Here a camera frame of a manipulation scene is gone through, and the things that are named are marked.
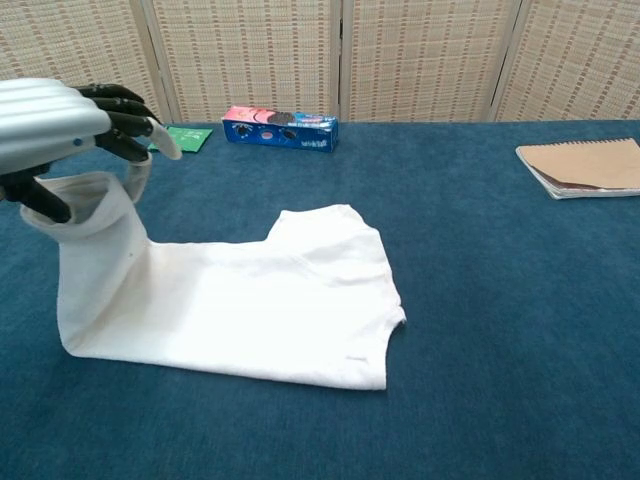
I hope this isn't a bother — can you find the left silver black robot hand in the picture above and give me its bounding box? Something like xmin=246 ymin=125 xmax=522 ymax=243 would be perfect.
xmin=0 ymin=77 xmax=184 ymax=225

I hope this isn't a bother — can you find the white T-shirt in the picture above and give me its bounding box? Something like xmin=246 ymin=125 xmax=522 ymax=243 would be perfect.
xmin=19 ymin=170 xmax=410 ymax=394

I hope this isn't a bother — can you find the green sachet packet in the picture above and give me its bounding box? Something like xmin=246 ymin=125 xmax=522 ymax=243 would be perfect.
xmin=147 ymin=125 xmax=213 ymax=154

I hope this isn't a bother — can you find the woven folding screen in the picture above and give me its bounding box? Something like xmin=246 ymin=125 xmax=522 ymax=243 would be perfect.
xmin=0 ymin=0 xmax=640 ymax=130

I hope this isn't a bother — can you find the blue pink cookie box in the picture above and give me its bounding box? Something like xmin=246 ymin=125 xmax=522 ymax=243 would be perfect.
xmin=221 ymin=104 xmax=341 ymax=154

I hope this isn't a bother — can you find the brown spiral notebook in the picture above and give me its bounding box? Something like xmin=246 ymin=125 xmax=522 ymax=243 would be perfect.
xmin=514 ymin=137 xmax=640 ymax=201

